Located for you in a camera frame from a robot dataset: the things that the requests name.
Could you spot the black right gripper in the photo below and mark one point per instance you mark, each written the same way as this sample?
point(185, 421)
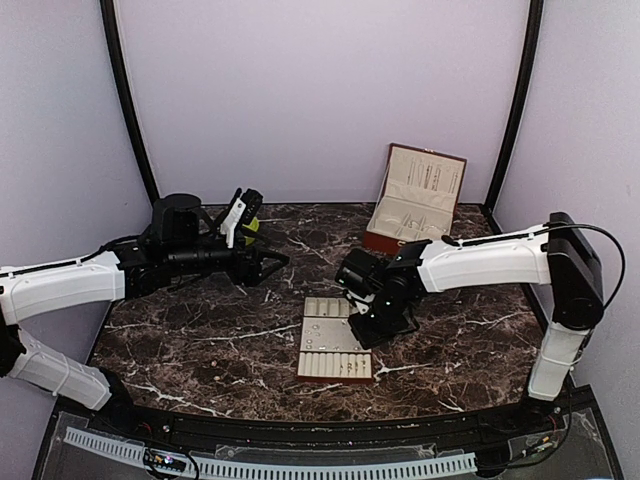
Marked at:
point(370, 339)

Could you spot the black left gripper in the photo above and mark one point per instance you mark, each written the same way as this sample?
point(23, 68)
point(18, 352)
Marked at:
point(251, 272)

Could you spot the beige jewelry tray insert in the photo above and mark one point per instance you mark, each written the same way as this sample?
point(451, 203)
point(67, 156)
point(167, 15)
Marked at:
point(329, 351)

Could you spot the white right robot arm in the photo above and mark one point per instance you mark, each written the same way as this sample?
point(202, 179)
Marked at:
point(385, 293)

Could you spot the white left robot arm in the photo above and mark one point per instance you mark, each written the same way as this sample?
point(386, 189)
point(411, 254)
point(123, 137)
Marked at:
point(181, 240)

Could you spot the red wooden jewelry box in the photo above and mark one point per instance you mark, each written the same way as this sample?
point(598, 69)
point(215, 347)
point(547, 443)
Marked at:
point(417, 200)

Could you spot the green plastic bowl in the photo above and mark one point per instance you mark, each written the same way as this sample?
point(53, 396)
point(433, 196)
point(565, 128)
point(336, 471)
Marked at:
point(253, 225)

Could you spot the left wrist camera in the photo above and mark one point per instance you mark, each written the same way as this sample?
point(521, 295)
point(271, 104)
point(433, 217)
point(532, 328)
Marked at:
point(240, 215)

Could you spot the black front table rail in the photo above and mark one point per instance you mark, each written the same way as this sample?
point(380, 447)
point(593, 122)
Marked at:
point(393, 411)

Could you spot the white slotted cable duct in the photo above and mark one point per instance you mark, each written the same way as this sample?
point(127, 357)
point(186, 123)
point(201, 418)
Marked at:
point(253, 463)

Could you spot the black left frame post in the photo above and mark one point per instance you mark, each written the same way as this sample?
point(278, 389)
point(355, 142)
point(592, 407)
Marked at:
point(126, 101)

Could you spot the black frame post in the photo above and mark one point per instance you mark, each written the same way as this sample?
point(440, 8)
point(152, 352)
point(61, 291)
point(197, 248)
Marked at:
point(525, 70)
point(126, 101)

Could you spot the black right frame post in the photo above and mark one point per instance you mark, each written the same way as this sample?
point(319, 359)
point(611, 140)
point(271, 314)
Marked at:
point(525, 70)

